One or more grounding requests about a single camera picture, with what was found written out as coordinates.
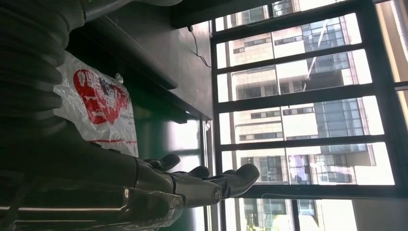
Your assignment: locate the plastic package with red print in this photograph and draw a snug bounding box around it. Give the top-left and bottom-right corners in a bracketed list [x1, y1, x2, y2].
[53, 51, 140, 158]

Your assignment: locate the ribbed grey right arm sleeve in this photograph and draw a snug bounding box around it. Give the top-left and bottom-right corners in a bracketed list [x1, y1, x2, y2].
[0, 0, 183, 129]

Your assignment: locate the silver conveyor side rail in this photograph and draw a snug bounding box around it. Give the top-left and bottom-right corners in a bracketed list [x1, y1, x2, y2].
[201, 119, 215, 231]

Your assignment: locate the thin black cable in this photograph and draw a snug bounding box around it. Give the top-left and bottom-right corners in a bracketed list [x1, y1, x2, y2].
[187, 26, 212, 68]

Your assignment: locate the dark window frame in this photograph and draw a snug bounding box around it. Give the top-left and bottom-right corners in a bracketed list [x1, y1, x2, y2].
[209, 0, 408, 231]

